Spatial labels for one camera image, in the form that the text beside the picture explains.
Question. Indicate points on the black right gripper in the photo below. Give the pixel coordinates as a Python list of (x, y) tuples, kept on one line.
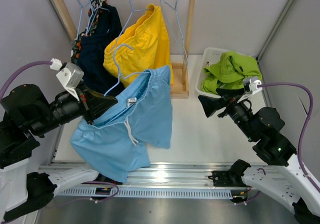
[(210, 104)]

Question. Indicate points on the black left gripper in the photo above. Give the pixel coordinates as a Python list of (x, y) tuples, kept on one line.
[(96, 103)]

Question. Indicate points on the blue wire hanger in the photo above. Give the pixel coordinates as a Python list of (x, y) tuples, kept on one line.
[(120, 75), (132, 11), (179, 43), (80, 8)]

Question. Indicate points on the lime green shorts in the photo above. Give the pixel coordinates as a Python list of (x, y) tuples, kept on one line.
[(229, 72)]

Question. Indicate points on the light blue shorts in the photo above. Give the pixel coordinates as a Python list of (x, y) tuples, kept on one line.
[(115, 144)]

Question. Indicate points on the yellow shorts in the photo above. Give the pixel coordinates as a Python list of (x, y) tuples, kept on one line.
[(151, 47)]

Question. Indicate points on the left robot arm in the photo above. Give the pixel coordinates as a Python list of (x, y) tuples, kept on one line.
[(28, 117)]

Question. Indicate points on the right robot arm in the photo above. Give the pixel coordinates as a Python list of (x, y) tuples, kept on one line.
[(263, 128)]

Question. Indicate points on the navy blue shorts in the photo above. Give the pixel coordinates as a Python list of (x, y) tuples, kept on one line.
[(91, 56)]

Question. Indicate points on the patterned camouflage shorts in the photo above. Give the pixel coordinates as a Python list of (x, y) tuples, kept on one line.
[(77, 47)]

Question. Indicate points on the wooden clothes rack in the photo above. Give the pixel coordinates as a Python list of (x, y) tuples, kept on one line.
[(180, 88)]

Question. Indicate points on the white plastic basket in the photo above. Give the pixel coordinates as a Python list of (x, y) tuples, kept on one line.
[(211, 55)]

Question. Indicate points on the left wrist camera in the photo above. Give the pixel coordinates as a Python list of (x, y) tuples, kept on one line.
[(69, 75)]

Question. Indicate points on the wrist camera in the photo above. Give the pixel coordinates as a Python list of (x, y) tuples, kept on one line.
[(69, 75), (251, 87)]

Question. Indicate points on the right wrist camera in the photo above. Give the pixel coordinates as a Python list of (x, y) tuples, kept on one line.
[(251, 87)]

